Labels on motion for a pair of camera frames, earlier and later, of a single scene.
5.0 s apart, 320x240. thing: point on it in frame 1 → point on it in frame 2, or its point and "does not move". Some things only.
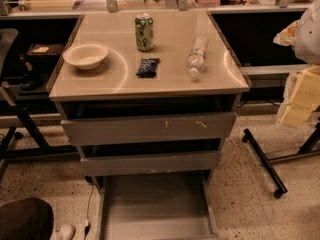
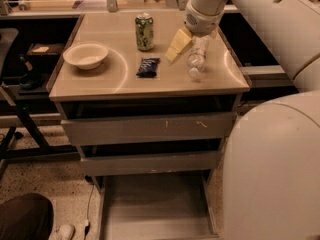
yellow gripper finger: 286,37 → 201,24
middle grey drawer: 150,163 does not move
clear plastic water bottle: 196,59 does not move
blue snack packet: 148,67 does not move
